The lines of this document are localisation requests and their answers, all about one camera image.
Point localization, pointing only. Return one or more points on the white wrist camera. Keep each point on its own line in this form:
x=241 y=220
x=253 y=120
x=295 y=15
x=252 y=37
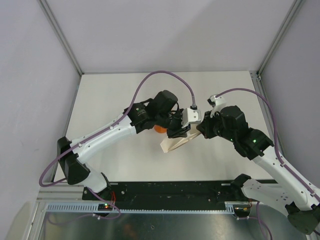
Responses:
x=190 y=116
x=217 y=103

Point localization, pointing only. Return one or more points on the white paper coffee filter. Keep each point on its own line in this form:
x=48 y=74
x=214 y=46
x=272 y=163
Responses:
x=170 y=144

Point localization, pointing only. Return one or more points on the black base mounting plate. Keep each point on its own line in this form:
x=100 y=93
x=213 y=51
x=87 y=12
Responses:
x=175 y=195

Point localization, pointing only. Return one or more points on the aluminium frame post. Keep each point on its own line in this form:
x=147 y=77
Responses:
x=281 y=33
x=52 y=20

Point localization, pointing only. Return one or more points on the front aluminium frame beam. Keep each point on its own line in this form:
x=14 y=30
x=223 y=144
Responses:
x=61 y=192

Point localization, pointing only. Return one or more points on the right aluminium frame post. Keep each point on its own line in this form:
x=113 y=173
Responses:
x=281 y=33

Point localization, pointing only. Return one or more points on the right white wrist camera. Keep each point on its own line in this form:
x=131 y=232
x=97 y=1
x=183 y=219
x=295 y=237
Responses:
x=217 y=103

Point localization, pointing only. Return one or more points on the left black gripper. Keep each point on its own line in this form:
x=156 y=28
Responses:
x=178 y=132

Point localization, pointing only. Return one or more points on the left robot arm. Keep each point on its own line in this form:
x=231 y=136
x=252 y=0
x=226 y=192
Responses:
x=77 y=152

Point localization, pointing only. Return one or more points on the orange glass carafe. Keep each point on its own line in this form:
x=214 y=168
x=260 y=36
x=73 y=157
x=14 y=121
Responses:
x=159 y=129

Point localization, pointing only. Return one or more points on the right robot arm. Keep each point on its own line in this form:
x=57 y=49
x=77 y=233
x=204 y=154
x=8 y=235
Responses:
x=296 y=198

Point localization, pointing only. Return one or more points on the right aluminium table rail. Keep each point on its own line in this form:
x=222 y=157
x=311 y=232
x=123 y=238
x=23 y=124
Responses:
x=269 y=121

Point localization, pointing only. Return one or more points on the left aluminium frame post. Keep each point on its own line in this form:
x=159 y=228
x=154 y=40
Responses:
x=52 y=20

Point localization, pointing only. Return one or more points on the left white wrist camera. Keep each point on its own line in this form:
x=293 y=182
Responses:
x=190 y=116

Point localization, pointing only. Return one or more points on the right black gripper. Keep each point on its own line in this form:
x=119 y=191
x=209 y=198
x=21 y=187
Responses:
x=204 y=127

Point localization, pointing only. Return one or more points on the grey slotted cable duct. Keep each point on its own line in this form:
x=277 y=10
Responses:
x=96 y=207

